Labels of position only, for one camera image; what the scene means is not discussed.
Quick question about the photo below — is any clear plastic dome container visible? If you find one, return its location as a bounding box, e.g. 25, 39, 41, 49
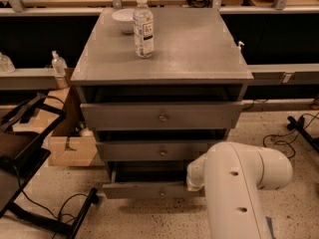
0, 53, 15, 73

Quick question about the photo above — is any grey bottom drawer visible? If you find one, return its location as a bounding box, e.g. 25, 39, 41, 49
103, 160, 204, 199

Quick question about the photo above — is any grey top drawer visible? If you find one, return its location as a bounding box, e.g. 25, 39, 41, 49
81, 102, 242, 130

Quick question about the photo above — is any black metal cart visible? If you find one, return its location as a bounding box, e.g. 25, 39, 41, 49
0, 93, 99, 239

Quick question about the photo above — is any grey drawer cabinet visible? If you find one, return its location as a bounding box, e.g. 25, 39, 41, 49
70, 6, 254, 184

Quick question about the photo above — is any cardboard box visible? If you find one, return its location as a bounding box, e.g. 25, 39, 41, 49
45, 68, 104, 167

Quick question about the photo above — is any grey middle drawer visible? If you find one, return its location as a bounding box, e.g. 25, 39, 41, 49
96, 139, 218, 161

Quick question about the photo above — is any clear pump dispenser bottle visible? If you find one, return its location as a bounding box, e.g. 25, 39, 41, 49
52, 51, 67, 75

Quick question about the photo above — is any black floor cable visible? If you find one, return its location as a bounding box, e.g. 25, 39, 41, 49
13, 164, 91, 239
261, 112, 319, 159

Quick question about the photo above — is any black stand leg right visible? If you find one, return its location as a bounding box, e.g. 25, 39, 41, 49
287, 116, 319, 153

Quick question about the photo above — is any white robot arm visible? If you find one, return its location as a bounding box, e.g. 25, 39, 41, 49
186, 141, 293, 239

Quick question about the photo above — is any black floor cable right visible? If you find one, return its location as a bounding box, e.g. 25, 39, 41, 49
261, 112, 319, 159

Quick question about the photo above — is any small white pump bottle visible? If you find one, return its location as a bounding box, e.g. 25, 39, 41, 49
237, 41, 244, 51

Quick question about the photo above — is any grey drawer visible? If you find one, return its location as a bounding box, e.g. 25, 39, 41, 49
81, 102, 242, 130
103, 160, 204, 199
96, 139, 218, 161

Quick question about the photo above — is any black floor cable left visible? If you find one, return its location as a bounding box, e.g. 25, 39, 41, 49
13, 164, 91, 239

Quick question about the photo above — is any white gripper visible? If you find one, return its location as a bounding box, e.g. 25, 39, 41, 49
186, 154, 206, 192

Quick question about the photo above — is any clear plastic water bottle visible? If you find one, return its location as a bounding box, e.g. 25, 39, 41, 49
133, 0, 155, 58

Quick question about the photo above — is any white ceramic bowl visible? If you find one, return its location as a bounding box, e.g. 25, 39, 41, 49
112, 9, 134, 34

